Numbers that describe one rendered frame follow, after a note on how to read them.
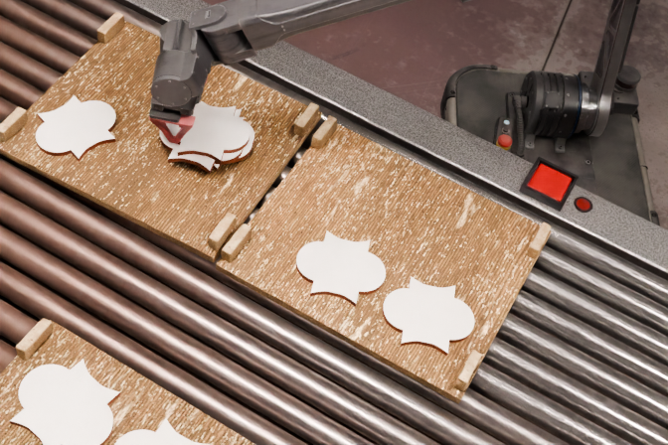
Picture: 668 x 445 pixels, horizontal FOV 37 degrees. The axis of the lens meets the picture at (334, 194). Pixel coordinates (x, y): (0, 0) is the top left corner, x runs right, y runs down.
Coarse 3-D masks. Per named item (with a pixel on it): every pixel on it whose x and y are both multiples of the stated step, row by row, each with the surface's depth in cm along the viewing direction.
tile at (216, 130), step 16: (208, 112) 162; (224, 112) 163; (176, 128) 160; (192, 128) 160; (208, 128) 160; (224, 128) 161; (240, 128) 161; (192, 144) 158; (208, 144) 158; (224, 144) 159; (240, 144) 159
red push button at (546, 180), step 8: (544, 168) 170; (536, 176) 168; (544, 176) 168; (552, 176) 169; (560, 176) 169; (528, 184) 167; (536, 184) 167; (544, 184) 167; (552, 184) 168; (560, 184) 168; (568, 184) 168; (544, 192) 166; (552, 192) 167; (560, 192) 167; (560, 200) 166
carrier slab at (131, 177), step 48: (96, 48) 174; (144, 48) 175; (48, 96) 166; (96, 96) 167; (144, 96) 168; (240, 96) 171; (0, 144) 159; (144, 144) 162; (288, 144) 166; (96, 192) 155; (144, 192) 156; (192, 192) 157; (240, 192) 158; (192, 240) 152
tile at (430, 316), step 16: (416, 288) 150; (432, 288) 150; (448, 288) 151; (384, 304) 148; (400, 304) 148; (416, 304) 148; (432, 304) 149; (448, 304) 149; (464, 304) 149; (400, 320) 146; (416, 320) 147; (432, 320) 147; (448, 320) 147; (464, 320) 148; (416, 336) 145; (432, 336) 145; (448, 336) 146; (464, 336) 146
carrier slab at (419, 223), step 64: (320, 192) 160; (384, 192) 162; (448, 192) 163; (256, 256) 151; (384, 256) 154; (448, 256) 155; (512, 256) 157; (320, 320) 146; (384, 320) 147; (448, 384) 142
